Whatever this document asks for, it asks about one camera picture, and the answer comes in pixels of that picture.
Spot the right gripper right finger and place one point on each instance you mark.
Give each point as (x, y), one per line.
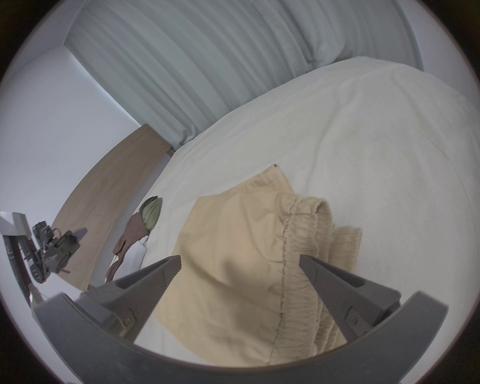
(348, 300)

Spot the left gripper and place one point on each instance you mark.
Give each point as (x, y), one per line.
(56, 257)

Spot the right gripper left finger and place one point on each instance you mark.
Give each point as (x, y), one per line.
(123, 300)

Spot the beige shorts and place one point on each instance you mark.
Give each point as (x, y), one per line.
(232, 255)

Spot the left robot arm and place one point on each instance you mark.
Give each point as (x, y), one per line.
(18, 228)

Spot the bed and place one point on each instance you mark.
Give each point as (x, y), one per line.
(375, 150)

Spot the white garment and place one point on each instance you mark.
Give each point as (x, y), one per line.
(133, 258)

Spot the brown garment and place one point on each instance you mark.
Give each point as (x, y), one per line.
(131, 232)

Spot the black garment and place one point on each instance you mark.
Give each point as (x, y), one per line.
(145, 202)

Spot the olive green garment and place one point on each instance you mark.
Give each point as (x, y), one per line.
(152, 217)

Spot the pale green curtain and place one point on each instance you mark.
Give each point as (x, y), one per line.
(187, 56)

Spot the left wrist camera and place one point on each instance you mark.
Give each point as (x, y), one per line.
(62, 238)

